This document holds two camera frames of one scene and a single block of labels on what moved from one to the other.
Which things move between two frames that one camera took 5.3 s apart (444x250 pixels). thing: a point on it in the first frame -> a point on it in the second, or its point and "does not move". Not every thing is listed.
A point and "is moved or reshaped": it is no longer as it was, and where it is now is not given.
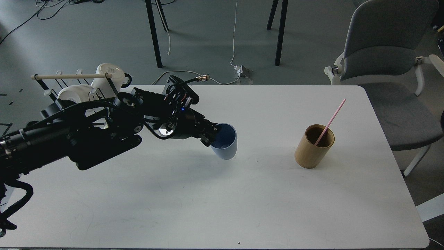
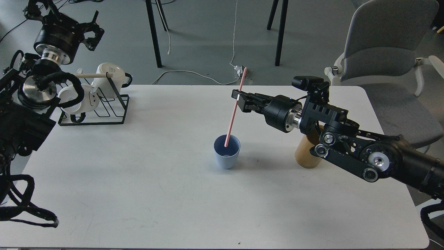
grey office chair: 383,39 does not move
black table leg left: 154,31 does not move
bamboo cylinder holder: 308,155 does not move
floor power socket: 242,71 does not move
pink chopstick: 330,121 is moved or reshaped
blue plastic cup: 224,145 is moved or reshaped
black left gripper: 184,123 -> 59,38
